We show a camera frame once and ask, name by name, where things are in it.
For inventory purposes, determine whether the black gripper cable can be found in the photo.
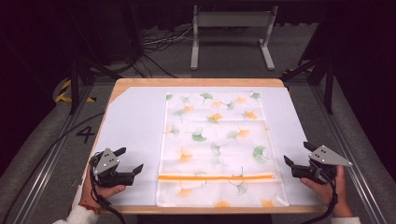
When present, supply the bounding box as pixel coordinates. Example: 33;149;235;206
314;164;340;224
89;152;127;224

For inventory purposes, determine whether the bundle of floor cables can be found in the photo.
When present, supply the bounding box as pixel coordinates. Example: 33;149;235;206
132;25;194;78

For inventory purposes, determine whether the red bracelet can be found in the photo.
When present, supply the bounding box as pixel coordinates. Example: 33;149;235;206
81;203;102;216

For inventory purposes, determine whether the person's right hand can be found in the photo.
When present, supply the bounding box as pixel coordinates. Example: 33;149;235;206
300;165;355;219

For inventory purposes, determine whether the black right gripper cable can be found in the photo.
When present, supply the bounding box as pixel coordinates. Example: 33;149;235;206
314;164;340;224

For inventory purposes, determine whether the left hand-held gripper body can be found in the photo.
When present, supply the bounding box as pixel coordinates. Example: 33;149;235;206
89;147;136;189

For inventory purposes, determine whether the grey metal stand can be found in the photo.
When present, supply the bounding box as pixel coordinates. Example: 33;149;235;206
190;4;279;71

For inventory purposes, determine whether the black tripod stand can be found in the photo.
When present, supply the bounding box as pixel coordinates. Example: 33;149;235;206
64;6;139;116
279;55;336;116

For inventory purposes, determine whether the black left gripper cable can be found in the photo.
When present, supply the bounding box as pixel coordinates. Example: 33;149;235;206
89;152;127;224

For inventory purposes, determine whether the long black floor cable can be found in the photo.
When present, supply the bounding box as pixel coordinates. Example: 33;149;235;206
1;111;106;224

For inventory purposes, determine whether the yellow black hazard tape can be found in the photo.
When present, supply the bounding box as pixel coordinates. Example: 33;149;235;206
54;78;96;104

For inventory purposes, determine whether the aluminium floor rail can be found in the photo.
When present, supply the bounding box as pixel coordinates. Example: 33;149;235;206
310;84;388;224
12;84;95;224

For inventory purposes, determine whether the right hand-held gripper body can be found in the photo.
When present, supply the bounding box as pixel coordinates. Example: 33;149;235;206
290;145;354;185

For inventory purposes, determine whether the white leaf-print bag orange zipper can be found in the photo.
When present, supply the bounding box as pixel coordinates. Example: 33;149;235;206
155;91;290;208

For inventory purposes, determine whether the person's left hand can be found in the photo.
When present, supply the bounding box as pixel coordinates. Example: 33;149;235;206
78;176;127;214

